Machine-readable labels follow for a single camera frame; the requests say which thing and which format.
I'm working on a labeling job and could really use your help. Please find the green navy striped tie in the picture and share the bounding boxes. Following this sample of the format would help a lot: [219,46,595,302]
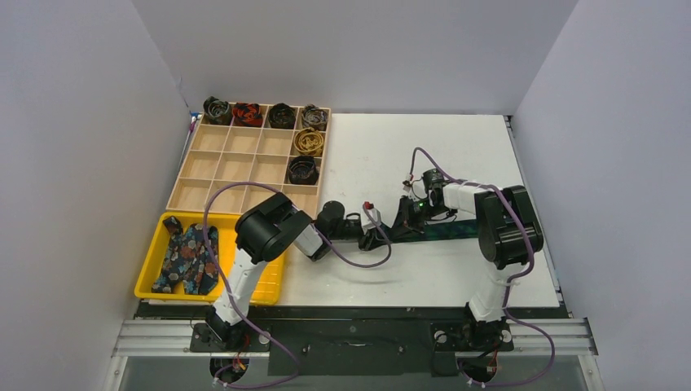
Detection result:
[385,218,478,244]

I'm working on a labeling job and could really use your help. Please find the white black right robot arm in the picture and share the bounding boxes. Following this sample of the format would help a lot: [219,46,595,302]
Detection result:
[387,169,544,350]

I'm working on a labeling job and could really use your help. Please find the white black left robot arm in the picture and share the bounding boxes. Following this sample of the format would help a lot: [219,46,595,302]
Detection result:
[205,192,390,350]

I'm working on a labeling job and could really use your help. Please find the rolled navy floral tie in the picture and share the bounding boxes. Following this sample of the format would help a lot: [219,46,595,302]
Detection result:
[287,156,319,186]

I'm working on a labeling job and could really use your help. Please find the rolled yellow beetle tie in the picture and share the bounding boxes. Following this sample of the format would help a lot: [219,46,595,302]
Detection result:
[293,127,325,157]

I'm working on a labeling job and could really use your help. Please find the yellow plastic tray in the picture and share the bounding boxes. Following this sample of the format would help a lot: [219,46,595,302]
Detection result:
[134,211,288,305]

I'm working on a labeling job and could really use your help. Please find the wooden compartment organizer box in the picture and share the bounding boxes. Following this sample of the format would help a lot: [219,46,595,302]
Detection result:
[166,103,332,216]

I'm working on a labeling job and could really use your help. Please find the rolled grey patterned tie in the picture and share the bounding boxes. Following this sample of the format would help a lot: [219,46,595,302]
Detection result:
[300,104,329,131]

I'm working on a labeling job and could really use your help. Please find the rolled black gold tie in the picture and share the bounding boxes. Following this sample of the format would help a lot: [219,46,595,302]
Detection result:
[267,103,297,130]

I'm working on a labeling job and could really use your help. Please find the rolled red black tie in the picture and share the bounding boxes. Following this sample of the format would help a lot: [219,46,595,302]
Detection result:
[232,103,263,127]

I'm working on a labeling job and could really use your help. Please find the floral dark tie in tray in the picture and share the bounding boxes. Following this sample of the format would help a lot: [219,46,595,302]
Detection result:
[151,216,218,295]

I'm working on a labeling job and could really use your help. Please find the rolled black grey tie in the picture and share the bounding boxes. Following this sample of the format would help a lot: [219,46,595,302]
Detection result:
[203,96,233,125]

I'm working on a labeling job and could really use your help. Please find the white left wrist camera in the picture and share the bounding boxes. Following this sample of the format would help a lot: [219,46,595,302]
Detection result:
[362,201,381,234]

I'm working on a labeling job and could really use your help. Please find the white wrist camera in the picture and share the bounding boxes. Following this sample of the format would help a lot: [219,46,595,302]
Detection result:
[362,201,381,234]
[409,181,429,202]

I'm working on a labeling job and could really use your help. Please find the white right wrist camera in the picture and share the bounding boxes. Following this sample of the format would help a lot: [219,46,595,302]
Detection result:
[409,181,429,202]

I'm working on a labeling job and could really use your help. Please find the aluminium black mounting rail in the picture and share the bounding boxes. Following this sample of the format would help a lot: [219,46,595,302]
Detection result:
[103,305,604,390]

